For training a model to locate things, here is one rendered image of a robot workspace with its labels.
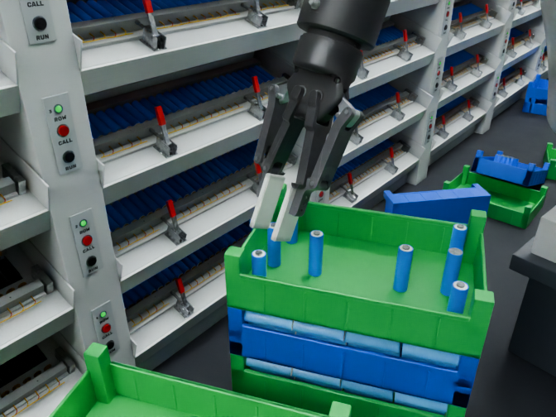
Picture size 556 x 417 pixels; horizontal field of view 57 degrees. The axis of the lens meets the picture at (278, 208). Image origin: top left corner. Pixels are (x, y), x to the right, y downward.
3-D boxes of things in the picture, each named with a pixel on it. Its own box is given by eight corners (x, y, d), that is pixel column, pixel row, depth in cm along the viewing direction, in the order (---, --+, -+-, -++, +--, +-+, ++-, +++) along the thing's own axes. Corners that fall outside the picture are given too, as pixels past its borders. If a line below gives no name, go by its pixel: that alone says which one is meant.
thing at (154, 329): (304, 246, 150) (319, 213, 141) (132, 369, 109) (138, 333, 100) (255, 205, 157) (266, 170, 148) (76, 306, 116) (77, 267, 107)
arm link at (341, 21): (289, -34, 56) (356, -28, 50) (350, 5, 65) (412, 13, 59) (273, 21, 57) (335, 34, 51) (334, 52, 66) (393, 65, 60)
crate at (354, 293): (475, 258, 73) (486, 210, 69) (480, 360, 57) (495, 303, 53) (275, 226, 81) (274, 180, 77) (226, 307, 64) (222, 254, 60)
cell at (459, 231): (459, 262, 72) (467, 222, 69) (459, 270, 70) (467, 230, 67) (445, 261, 72) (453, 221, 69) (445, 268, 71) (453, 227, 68)
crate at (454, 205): (478, 252, 160) (466, 238, 167) (491, 194, 150) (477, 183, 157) (385, 261, 155) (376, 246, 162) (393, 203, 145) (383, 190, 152)
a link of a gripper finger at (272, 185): (270, 174, 61) (266, 172, 62) (252, 228, 63) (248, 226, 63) (286, 177, 64) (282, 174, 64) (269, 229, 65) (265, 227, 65)
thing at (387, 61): (428, 64, 177) (448, 26, 168) (329, 107, 137) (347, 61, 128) (382, 35, 184) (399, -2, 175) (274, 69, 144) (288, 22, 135)
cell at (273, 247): (282, 261, 72) (282, 221, 69) (278, 268, 71) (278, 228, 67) (270, 259, 73) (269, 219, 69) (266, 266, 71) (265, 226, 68)
